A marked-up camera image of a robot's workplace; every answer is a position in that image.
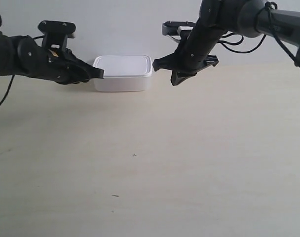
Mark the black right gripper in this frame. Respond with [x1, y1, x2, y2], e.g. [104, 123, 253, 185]
[152, 24, 219, 86]

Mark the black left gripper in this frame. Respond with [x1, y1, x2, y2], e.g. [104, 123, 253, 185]
[38, 48, 105, 85]

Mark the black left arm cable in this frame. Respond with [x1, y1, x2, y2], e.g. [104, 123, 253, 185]
[0, 6, 46, 114]

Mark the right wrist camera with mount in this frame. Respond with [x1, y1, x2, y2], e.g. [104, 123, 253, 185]
[162, 21, 195, 43]

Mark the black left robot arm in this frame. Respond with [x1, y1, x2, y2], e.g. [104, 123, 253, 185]
[0, 33, 104, 85]

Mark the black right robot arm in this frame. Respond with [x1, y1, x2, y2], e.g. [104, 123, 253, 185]
[152, 0, 300, 86]

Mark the white lidded plastic container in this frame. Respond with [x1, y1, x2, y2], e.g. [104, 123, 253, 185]
[93, 55, 152, 92]

